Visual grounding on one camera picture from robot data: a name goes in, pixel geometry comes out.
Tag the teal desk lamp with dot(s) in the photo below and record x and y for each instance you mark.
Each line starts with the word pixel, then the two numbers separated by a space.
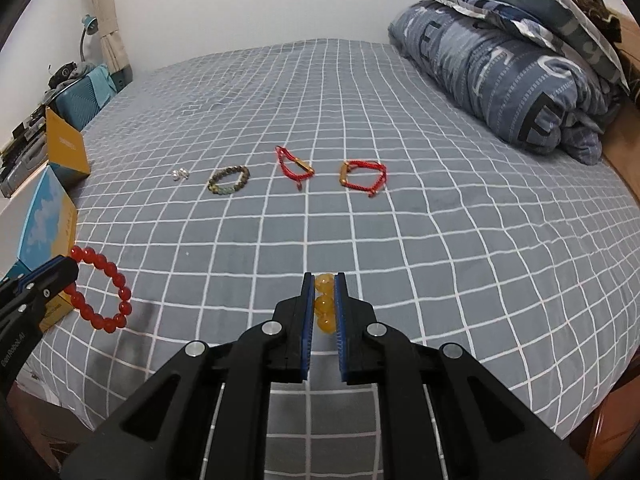
pixel 90 26

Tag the wooden headboard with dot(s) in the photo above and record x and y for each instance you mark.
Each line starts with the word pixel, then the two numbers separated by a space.
pixel 621 141

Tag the white blue cardboard box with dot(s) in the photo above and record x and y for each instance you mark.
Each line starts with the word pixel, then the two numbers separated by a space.
pixel 39 221

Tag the folded blue patterned duvet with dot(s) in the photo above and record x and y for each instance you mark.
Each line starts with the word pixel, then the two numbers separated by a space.
pixel 529 96

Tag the clear crystal earrings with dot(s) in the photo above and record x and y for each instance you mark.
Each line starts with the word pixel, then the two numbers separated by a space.
pixel 180 174

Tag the grey suitcase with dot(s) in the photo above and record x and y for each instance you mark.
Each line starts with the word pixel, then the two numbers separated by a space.
pixel 30 159

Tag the grey patterned pillow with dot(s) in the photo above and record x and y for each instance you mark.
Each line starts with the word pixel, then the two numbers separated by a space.
pixel 568 23

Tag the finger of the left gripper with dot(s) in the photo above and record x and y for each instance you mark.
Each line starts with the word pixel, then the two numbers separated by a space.
pixel 29 292

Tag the grey checked bed sheet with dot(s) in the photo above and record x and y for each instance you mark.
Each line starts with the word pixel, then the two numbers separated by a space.
pixel 531 263

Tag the beige left curtain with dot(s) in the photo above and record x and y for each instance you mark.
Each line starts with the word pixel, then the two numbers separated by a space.
pixel 113 48

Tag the teal suitcase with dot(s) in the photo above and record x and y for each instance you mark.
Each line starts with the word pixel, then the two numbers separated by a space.
pixel 81 99

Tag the red cord bracelet gold tube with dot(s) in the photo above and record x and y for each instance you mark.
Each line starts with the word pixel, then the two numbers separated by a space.
pixel 293 167

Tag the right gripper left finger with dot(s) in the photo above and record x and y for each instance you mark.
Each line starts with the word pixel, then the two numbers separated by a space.
pixel 204 413

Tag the red cord bracelet gold bead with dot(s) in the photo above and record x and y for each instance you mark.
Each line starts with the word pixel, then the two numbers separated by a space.
pixel 365 176

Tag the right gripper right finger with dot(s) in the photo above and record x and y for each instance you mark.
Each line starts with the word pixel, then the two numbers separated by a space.
pixel 443 414

